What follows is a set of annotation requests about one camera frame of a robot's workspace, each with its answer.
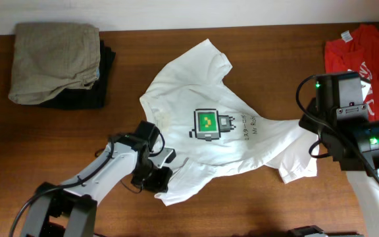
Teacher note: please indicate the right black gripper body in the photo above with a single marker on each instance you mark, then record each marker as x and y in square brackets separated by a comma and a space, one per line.
[310, 119]

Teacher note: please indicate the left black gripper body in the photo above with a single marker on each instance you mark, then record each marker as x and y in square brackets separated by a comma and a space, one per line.
[151, 177]

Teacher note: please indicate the white printed t-shirt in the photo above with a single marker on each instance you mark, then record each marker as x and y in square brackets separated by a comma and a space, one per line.
[215, 133]

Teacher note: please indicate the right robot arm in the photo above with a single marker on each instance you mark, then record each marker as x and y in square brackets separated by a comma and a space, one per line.
[338, 115]

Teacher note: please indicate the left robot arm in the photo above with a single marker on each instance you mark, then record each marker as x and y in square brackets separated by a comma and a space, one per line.
[69, 209]

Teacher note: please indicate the red printed t-shirt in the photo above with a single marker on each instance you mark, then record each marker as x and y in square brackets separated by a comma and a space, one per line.
[357, 51]

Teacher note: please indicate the folded black garment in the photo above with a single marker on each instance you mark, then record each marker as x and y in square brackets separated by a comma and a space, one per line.
[76, 99]

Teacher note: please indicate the folded khaki shorts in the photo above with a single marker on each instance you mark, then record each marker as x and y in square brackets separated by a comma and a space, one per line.
[50, 57]

